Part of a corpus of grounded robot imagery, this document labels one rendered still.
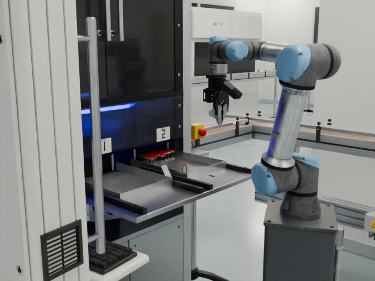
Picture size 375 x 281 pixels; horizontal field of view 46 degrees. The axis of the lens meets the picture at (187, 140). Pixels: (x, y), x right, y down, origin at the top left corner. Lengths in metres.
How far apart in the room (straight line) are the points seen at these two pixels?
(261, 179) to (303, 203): 0.20
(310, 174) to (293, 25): 9.23
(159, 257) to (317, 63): 1.22
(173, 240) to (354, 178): 1.47
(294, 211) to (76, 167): 0.89
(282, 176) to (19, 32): 0.98
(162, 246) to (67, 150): 1.22
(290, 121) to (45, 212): 0.83
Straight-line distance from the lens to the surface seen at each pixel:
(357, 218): 2.64
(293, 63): 1.41
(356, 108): 3.14
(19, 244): 1.07
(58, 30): 1.02
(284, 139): 1.52
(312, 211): 1.72
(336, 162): 3.25
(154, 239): 2.13
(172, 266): 2.29
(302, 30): 10.69
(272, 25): 11.08
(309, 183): 1.68
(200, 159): 2.06
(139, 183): 1.78
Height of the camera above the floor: 1.42
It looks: 12 degrees down
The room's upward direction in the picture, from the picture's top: straight up
